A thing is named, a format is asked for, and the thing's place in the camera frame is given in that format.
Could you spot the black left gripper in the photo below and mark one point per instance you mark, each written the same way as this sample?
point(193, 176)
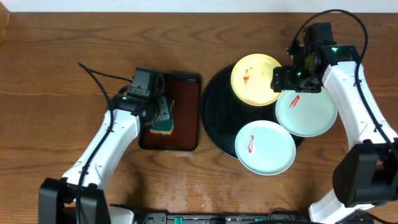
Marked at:
point(163, 109)

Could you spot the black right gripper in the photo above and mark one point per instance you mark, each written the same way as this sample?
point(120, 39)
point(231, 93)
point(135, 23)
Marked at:
point(282, 79)

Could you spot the green yellow sponge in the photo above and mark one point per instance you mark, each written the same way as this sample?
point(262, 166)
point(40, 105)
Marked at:
point(164, 127)

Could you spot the light green plate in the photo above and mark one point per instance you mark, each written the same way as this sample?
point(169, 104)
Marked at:
point(265, 147)
point(306, 114)

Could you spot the yellow plate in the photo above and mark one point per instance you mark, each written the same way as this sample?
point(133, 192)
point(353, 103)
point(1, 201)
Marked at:
point(251, 79)

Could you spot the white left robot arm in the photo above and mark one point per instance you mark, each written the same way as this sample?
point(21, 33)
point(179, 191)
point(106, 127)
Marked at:
point(79, 196)

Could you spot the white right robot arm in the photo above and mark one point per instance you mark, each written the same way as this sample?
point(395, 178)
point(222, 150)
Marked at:
point(367, 176)

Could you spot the rectangular black water tray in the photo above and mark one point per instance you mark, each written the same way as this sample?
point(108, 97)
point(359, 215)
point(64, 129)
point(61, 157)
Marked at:
point(182, 92)

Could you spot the round black tray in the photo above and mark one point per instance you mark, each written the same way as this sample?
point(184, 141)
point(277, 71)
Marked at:
point(223, 114)

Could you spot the light green plate front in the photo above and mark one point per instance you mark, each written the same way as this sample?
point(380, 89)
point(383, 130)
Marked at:
point(265, 147)

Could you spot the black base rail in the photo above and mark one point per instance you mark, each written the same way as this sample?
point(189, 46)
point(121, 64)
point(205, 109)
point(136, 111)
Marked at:
point(163, 218)

